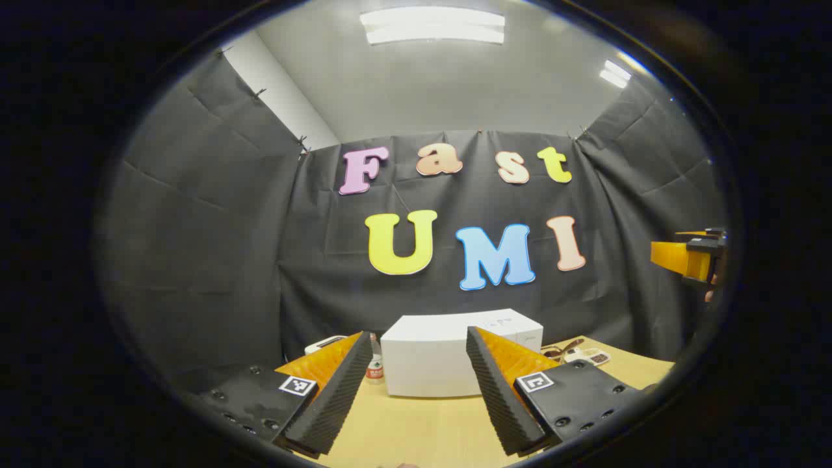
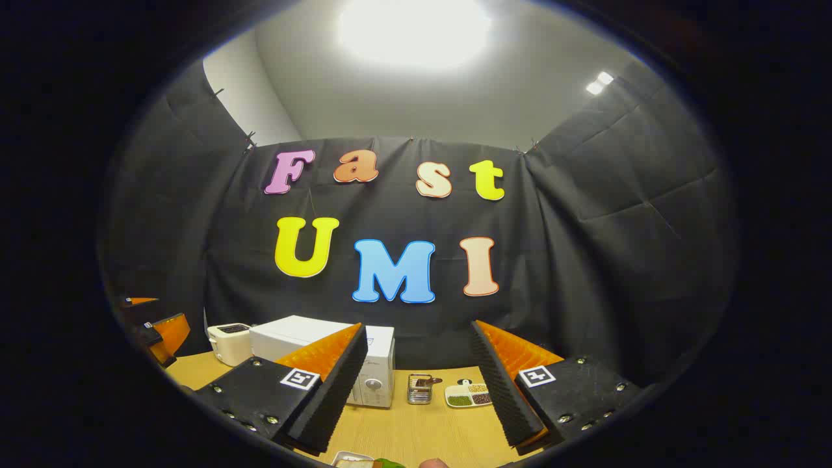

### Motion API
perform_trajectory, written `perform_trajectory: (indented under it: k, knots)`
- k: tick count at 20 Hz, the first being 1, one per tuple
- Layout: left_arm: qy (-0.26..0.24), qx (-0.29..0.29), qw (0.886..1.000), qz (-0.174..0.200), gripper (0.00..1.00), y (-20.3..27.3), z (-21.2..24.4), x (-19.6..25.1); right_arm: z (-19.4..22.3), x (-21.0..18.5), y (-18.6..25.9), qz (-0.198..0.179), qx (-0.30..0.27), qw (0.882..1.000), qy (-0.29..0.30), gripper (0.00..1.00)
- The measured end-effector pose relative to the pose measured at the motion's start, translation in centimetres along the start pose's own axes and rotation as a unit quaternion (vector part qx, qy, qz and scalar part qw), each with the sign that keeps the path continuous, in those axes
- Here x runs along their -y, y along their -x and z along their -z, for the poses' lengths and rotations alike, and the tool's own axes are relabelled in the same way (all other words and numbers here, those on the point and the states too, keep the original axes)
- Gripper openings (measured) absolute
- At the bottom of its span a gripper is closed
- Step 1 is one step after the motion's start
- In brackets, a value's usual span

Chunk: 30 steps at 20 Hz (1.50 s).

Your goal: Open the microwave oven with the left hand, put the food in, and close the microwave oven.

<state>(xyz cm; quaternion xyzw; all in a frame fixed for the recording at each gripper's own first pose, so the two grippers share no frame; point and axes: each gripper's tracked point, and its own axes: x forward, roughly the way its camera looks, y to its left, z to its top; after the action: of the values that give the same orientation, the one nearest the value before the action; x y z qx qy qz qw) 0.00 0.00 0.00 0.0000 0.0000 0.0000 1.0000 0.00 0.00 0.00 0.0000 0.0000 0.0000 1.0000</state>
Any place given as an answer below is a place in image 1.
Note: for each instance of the clear bottle with red label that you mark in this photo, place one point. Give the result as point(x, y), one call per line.
point(375, 372)

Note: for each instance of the small ceiling light panel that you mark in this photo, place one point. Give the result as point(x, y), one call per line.
point(615, 73)

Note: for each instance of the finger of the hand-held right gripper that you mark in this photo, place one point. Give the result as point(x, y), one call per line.
point(673, 257)

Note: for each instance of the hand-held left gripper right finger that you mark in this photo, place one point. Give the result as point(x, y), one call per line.
point(497, 396)

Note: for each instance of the large ceiling light panel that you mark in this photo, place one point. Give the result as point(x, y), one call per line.
point(432, 26)

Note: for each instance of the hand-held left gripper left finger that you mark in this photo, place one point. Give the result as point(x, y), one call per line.
point(338, 396)

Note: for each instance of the white divided spice dish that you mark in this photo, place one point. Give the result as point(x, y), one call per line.
point(588, 356)

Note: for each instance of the white toaster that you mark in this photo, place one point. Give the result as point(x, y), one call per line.
point(322, 343)

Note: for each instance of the white microwave oven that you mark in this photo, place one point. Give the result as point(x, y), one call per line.
point(422, 364)

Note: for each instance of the black backdrop cloth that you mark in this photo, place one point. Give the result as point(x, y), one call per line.
point(227, 260)

